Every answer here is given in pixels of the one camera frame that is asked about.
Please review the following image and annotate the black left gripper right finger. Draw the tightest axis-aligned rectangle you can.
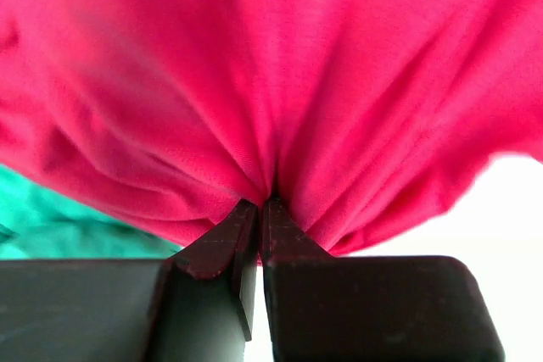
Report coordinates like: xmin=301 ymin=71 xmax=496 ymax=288
xmin=260 ymin=199 xmax=505 ymax=361

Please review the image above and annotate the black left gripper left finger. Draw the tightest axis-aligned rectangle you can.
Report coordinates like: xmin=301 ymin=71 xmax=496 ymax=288
xmin=1 ymin=200 xmax=258 ymax=361

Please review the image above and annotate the red t shirt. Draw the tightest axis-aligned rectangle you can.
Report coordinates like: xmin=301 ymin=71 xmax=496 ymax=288
xmin=1 ymin=0 xmax=542 ymax=254

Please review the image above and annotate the green t shirt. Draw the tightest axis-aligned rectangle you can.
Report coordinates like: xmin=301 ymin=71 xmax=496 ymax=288
xmin=1 ymin=165 xmax=181 ymax=260

